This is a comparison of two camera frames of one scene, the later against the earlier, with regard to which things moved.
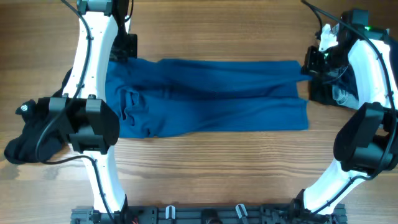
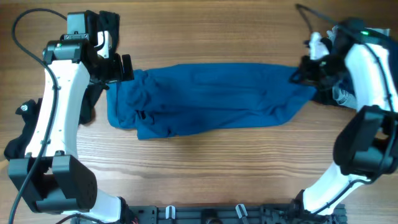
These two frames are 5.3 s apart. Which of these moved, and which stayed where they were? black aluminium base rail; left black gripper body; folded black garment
Moved: left black gripper body
Stayed: black aluminium base rail; folded black garment
